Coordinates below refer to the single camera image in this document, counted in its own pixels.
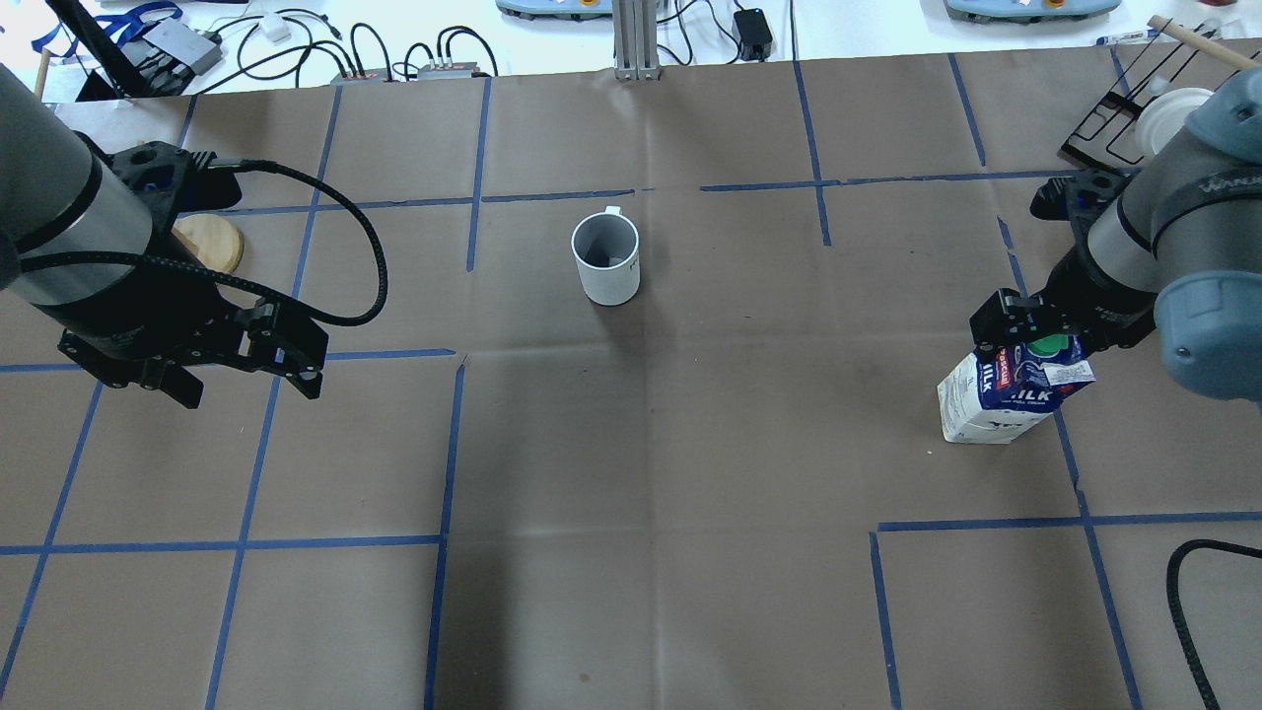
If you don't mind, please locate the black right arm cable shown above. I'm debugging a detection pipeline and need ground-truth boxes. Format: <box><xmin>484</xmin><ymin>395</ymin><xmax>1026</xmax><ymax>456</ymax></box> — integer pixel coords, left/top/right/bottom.
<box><xmin>1165</xmin><ymin>538</ymin><xmax>1262</xmax><ymax>710</ymax></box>

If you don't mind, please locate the white cup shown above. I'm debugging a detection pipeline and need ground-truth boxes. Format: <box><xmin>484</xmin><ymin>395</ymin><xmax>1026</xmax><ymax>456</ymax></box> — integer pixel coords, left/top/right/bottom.
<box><xmin>1133</xmin><ymin>87</ymin><xmax>1214</xmax><ymax>158</ymax></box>

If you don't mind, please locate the aluminium frame post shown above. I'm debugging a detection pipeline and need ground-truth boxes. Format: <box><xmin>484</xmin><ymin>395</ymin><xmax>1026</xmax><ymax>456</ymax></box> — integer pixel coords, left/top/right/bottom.
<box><xmin>611</xmin><ymin>0</ymin><xmax>660</xmax><ymax>82</ymax></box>

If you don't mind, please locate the wooden mug tree stand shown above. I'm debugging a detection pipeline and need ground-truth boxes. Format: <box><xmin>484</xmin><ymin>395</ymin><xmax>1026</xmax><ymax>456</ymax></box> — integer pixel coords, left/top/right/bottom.
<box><xmin>173</xmin><ymin>214</ymin><xmax>246</xmax><ymax>274</ymax></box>

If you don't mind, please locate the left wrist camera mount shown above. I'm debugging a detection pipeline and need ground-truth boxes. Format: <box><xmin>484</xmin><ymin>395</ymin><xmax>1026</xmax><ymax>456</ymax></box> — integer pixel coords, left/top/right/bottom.
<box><xmin>103</xmin><ymin>141</ymin><xmax>244</xmax><ymax>214</ymax></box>

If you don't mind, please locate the black power adapter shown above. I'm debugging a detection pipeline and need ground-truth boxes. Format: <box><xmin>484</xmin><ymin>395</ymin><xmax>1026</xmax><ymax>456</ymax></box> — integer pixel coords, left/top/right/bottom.
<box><xmin>732</xmin><ymin>6</ymin><xmax>774</xmax><ymax>62</ymax></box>

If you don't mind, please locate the small usb hub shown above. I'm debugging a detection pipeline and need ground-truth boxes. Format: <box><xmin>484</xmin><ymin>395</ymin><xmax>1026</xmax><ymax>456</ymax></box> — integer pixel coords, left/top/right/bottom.
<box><xmin>413</xmin><ymin>62</ymin><xmax>485</xmax><ymax>81</ymax></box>
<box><xmin>329</xmin><ymin>68</ymin><xmax>387</xmax><ymax>86</ymax></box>

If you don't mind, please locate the blue white milk carton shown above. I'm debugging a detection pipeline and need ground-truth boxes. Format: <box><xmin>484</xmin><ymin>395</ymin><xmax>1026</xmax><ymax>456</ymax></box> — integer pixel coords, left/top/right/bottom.
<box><xmin>936</xmin><ymin>335</ymin><xmax>1095</xmax><ymax>444</ymax></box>

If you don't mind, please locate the wooden stick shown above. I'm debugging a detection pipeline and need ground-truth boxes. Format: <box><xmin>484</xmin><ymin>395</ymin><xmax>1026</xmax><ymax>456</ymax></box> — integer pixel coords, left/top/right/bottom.
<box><xmin>1148</xmin><ymin>15</ymin><xmax>1259</xmax><ymax>72</ymax></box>

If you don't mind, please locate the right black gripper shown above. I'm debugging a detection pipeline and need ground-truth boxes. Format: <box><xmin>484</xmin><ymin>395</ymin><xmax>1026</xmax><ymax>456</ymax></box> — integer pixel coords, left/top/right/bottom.
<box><xmin>969</xmin><ymin>248</ymin><xmax>1156</xmax><ymax>356</ymax></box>

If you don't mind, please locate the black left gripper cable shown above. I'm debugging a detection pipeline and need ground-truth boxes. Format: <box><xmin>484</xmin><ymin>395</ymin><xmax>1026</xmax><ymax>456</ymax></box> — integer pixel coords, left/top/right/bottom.
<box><xmin>15</xmin><ymin>158</ymin><xmax>389</xmax><ymax>328</ymax></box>

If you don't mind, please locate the blue teach pendant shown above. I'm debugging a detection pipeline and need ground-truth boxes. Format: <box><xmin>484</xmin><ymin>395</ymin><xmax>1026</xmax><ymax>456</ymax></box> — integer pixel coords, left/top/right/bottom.
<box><xmin>943</xmin><ymin>0</ymin><xmax>1122</xmax><ymax>24</ymax></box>
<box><xmin>495</xmin><ymin>0</ymin><xmax>613</xmax><ymax>21</ymax></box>

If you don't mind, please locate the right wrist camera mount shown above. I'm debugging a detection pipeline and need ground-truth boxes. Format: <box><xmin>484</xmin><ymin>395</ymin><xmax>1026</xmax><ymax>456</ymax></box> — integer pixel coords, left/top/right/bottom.
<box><xmin>1029</xmin><ymin>170</ymin><xmax>1133</xmax><ymax>221</ymax></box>

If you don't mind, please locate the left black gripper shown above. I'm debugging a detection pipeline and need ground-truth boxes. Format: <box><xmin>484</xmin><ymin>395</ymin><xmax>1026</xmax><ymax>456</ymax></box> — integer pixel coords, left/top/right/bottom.
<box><xmin>57</xmin><ymin>256</ymin><xmax>328</xmax><ymax>410</ymax></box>

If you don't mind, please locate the white grey mug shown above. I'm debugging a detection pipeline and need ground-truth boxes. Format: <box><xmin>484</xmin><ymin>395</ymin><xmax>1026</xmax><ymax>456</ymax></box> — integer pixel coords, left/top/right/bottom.
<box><xmin>570</xmin><ymin>206</ymin><xmax>641</xmax><ymax>306</ymax></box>

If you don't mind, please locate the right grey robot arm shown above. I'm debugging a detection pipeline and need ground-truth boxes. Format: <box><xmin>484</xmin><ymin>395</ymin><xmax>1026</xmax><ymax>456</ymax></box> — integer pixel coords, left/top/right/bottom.
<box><xmin>969</xmin><ymin>68</ymin><xmax>1261</xmax><ymax>401</ymax></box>

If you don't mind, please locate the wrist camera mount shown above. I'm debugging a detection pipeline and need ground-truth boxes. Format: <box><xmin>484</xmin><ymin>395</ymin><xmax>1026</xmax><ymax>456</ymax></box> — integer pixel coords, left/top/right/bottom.
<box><xmin>103</xmin><ymin>141</ymin><xmax>244</xmax><ymax>214</ymax></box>
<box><xmin>1029</xmin><ymin>170</ymin><xmax>1133</xmax><ymax>221</ymax></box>

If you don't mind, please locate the black wire cup rack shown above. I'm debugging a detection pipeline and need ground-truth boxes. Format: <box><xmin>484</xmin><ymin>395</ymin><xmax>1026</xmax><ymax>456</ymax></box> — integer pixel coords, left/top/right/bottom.
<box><xmin>1058</xmin><ymin>39</ymin><xmax>1225</xmax><ymax>174</ymax></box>

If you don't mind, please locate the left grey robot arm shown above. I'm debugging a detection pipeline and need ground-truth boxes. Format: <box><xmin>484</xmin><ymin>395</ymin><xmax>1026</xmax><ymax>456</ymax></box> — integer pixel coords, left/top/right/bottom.
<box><xmin>1</xmin><ymin>71</ymin><xmax>328</xmax><ymax>409</ymax></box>

